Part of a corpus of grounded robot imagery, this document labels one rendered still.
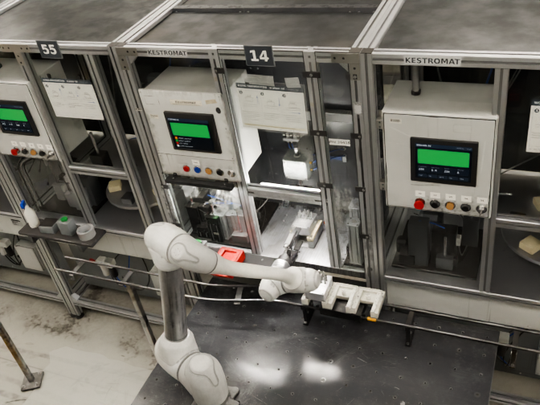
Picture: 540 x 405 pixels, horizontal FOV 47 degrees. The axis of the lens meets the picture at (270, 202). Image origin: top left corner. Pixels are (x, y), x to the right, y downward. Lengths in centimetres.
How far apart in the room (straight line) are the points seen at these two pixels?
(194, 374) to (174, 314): 26
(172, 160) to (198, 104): 39
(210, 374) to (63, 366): 178
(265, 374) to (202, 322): 48
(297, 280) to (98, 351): 193
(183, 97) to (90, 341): 213
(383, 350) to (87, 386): 195
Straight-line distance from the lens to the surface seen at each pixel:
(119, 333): 434
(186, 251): 236
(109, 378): 411
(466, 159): 244
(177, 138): 288
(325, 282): 293
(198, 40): 275
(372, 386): 286
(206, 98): 270
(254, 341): 309
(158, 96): 283
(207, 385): 272
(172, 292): 263
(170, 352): 280
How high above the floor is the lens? 300
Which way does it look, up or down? 37 degrees down
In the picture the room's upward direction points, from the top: 11 degrees counter-clockwise
